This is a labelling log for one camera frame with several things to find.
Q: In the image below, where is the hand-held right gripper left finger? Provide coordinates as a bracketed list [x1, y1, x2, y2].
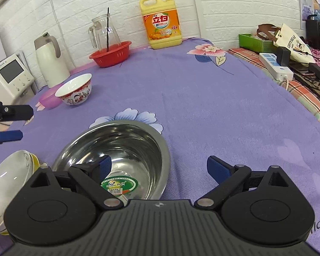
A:
[23, 155, 125, 211]

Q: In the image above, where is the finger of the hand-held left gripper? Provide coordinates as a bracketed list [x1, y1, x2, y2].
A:
[0, 92, 35, 123]
[0, 129, 23, 147]

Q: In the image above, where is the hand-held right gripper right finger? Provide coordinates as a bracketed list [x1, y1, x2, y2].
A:
[194, 155, 297, 210]

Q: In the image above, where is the stainless steel bowl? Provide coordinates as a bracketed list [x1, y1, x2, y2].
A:
[51, 120, 171, 201]

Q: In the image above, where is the yellow plastic plate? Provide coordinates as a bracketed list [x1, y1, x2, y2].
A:
[0, 153, 41, 237]

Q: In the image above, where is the large white floral plate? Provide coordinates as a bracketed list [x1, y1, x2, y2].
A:
[0, 150, 35, 232]

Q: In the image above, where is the red patterned ceramic bowl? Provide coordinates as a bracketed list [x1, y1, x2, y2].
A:
[54, 73, 93, 106]

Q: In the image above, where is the white appliance with screen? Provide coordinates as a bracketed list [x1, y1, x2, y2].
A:
[0, 53, 35, 107]

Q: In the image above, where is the purple floral tablecloth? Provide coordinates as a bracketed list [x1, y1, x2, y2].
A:
[0, 37, 320, 256]

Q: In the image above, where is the white thermos jug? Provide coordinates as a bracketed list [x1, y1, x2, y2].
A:
[33, 32, 71, 89]

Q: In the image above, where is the red plastic basket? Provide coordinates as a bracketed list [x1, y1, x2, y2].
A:
[89, 41, 133, 68]

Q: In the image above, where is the white power strip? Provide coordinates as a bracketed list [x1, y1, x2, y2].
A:
[259, 52, 294, 81]

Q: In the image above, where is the orange plaid cloth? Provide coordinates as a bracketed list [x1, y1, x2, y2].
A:
[227, 47, 320, 133]

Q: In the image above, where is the black stirring stick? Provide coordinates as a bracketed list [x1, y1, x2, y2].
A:
[104, 7, 111, 53]

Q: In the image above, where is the glass pitcher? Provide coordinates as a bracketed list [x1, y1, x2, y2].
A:
[88, 15, 121, 52]

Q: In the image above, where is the green box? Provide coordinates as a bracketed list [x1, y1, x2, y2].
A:
[238, 33, 278, 53]

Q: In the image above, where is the black charger plug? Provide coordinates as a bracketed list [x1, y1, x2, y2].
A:
[276, 46, 291, 67]

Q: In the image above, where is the brown handbag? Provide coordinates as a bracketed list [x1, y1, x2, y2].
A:
[257, 24, 282, 42]

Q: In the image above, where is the cream tote bag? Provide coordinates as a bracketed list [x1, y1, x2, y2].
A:
[273, 23, 315, 63]

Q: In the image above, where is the yellow detergent bottle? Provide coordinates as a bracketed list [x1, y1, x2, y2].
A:
[139, 0, 183, 50]

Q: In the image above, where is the black speaker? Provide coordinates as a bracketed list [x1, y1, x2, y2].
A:
[305, 14, 320, 50]

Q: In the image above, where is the white wall cable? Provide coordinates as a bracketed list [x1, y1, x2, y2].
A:
[45, 0, 77, 69]

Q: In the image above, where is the wall poster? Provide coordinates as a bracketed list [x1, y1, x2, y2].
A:
[300, 0, 315, 22]

